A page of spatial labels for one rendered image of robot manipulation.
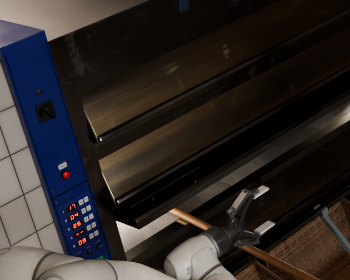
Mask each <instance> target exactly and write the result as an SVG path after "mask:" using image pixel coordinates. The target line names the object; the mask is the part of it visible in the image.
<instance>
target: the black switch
mask: <svg viewBox="0 0 350 280"><path fill-rule="evenodd" d="M37 94H38V95H41V94H42V90H41V89H39V90H38V91H37ZM35 109H36V112H37V116H38V119H39V122H40V123H43V122H45V121H47V120H49V119H51V118H53V119H55V118H56V113H55V110H54V106H53V103H52V100H51V99H50V100H47V101H45V102H43V103H41V104H39V105H37V106H35Z"/></svg>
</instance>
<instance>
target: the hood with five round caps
mask: <svg viewBox="0 0 350 280"><path fill-rule="evenodd" d="M278 1H280V0H149V1H146V2H144V3H141V4H139V5H137V6H134V7H132V8H129V9H127V10H125V11H122V12H119V13H117V14H115V15H112V16H110V17H108V18H105V19H103V20H100V21H98V22H96V23H93V24H90V25H88V26H86V27H83V28H81V29H78V30H76V31H74V32H71V33H69V34H66V35H64V36H63V38H64V41H65V44H66V48H67V52H68V55H69V59H70V62H71V65H72V69H73V73H74V76H75V79H76V83H77V87H78V90H79V93H80V94H81V93H83V92H85V91H87V90H89V89H91V88H94V87H96V86H98V85H100V84H102V83H104V82H106V81H108V80H111V79H113V78H115V77H117V76H120V75H122V74H124V73H126V72H128V71H130V70H132V69H134V68H137V67H139V66H141V65H143V64H145V63H147V62H149V61H151V60H153V59H156V58H158V57H160V56H162V55H164V54H166V53H168V52H171V51H173V50H175V49H177V48H179V47H181V46H183V45H185V44H187V43H190V42H192V41H194V40H196V39H199V38H201V37H203V36H205V35H207V34H209V33H211V32H213V31H216V30H218V29H220V28H222V27H224V26H226V25H228V24H230V23H233V22H235V21H237V20H239V19H241V18H243V17H245V16H247V15H250V14H252V13H254V12H256V11H258V10H260V9H262V8H264V7H267V6H269V5H271V4H273V3H276V2H278Z"/></svg>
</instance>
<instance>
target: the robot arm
mask: <svg viewBox="0 0 350 280"><path fill-rule="evenodd" d="M268 190H269V188H268V187H266V186H263V185H262V186H260V187H259V188H257V189H256V188H255V189H253V190H251V191H249V190H247V189H243V191H242V192H241V193H240V195H239V196H238V198H237V199H236V200H235V202H234V203H233V204H232V206H231V207H230V208H229V209H227V211H226V213H228V214H229V219H228V220H227V221H224V222H222V223H220V224H219V225H217V226H211V227H210V228H208V229H207V230H205V231H204V232H202V233H200V234H199V235H197V236H195V237H191V238H189V239H187V240H186V241H184V242H182V243H181V244H180V245H178V246H177V247H176V248H175V249H174V250H173V251H172V252H171V253H170V254H169V255H168V256H167V257H166V260H165V262H164V270H165V272H166V274H167V275H166V274H164V273H162V272H159V271H157V270H155V269H153V268H151V267H148V266H145V265H143V264H139V263H136V262H129V261H112V260H107V259H83V258H80V257H74V256H69V255H66V254H61V253H56V252H52V251H49V250H47V249H43V248H36V247H27V246H11V247H6V248H2V249H0V280H237V279H236V278H235V277H234V276H233V275H232V274H231V273H230V272H229V271H227V270H226V269H225V268H224V267H223V266H222V265H221V263H220V262H219V260H218V257H219V256H221V255H222V254H224V253H225V252H227V251H228V250H229V247H230V246H231V245H233V246H235V247H237V248H241V247H243V246H250V245H255V244H259V243H260V241H259V239H260V237H261V236H262V235H263V234H265V233H266V231H267V230H268V229H270V228H271V227H273V226H274V225H275V223H274V222H271V221H267V222H265V223H264V224H262V225H261V226H259V227H258V228H256V229H255V230H254V232H255V233H254V232H249V231H245V230H244V229H245V225H244V218H245V213H246V210H247V208H248V206H249V204H250V202H251V200H252V199H256V198H257V197H259V196H260V195H262V194H263V193H265V192H266V191H268ZM237 216H240V218H239V217H237ZM241 235H244V236H249V237H253V238H251V239H240V237H241ZM239 239H240V240H239Z"/></svg>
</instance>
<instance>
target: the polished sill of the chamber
mask: <svg viewBox="0 0 350 280"><path fill-rule="evenodd" d="M349 128H350V112H348V113H347V114H345V115H343V116H342V117H341V118H339V119H337V120H336V121H334V122H332V123H331V124H329V125H328V126H326V127H324V128H323V129H321V130H320V131H318V132H317V133H315V134H313V135H312V136H310V137H308V138H307V139H305V140H304V141H302V142H301V143H299V144H297V145H296V146H294V147H293V148H291V149H289V150H288V151H286V152H284V153H283V154H282V155H280V156H278V157H277V158H275V159H274V160H272V161H270V162H269V163H267V164H266V165H264V166H263V167H261V168H259V169H258V170H256V171H254V172H253V173H251V174H250V175H248V176H247V177H245V178H243V179H242V180H240V181H239V182H237V183H235V184H234V185H232V186H231V187H229V188H227V189H226V190H224V191H223V192H221V193H220V194H218V195H216V196H215V197H213V198H212V199H210V200H208V201H207V202H205V203H204V204H202V205H200V206H199V207H197V208H196V209H194V210H193V211H191V212H189V213H188V214H190V215H192V216H194V217H196V218H198V219H200V220H202V221H204V222H205V221H206V220H208V219H210V218H211V217H213V216H214V215H216V214H217V213H219V212H220V211H222V210H224V209H225V208H227V207H228V206H230V205H231V204H233V203H234V202H235V200H236V199H237V198H238V196H239V195H240V193H241V192H242V191H243V189H247V190H249V191H251V190H253V189H255V188H257V187H259V186H261V185H262V184H264V183H265V182H267V181H268V180H270V179H271V178H273V177H274V176H276V175H278V174H279V173H281V172H282V171H284V170H285V169H287V168H288V167H290V166H291V165H293V164H295V163H296V162H298V161H299V160H301V159H302V158H304V157H305V156H307V155H309V154H310V153H312V152H313V151H315V150H316V149H318V148H319V147H321V146H322V145H324V144H325V143H327V142H329V141H330V140H332V139H333V138H334V137H336V136H338V135H339V134H341V133H342V132H344V131H346V130H347V129H349ZM196 227H197V226H195V225H193V224H191V223H189V222H187V221H185V220H183V219H181V218H180V219H178V220H177V221H175V222H173V223H172V224H170V225H169V226H167V227H166V228H164V229H162V230H161V231H159V232H158V233H156V234H154V235H153V236H151V237H149V238H148V239H147V240H145V241H143V242H142V243H140V244H139V245H137V246H135V247H134V248H132V249H130V250H129V251H128V252H126V253H125V254H126V258H127V261H129V262H136V263H139V264H140V263H142V262H143V261H145V260H146V259H148V258H149V257H151V256H152V255H154V254H156V253H157V252H159V251H160V250H162V249H163V248H165V247H166V246H168V245H169V244H171V243H172V242H174V241H176V240H177V239H179V238H180V237H182V236H183V235H185V234H186V233H188V232H189V231H191V230H193V229H194V228H196Z"/></svg>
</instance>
